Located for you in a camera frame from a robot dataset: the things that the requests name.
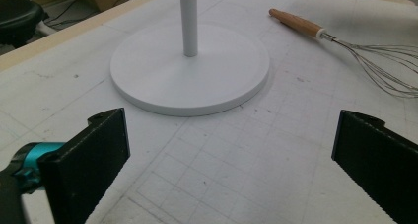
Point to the black round stool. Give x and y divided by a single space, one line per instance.
16 20

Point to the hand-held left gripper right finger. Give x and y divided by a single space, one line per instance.
378 155

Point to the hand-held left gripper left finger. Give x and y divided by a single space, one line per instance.
85 158

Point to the white round-base stand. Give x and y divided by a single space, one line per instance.
184 82

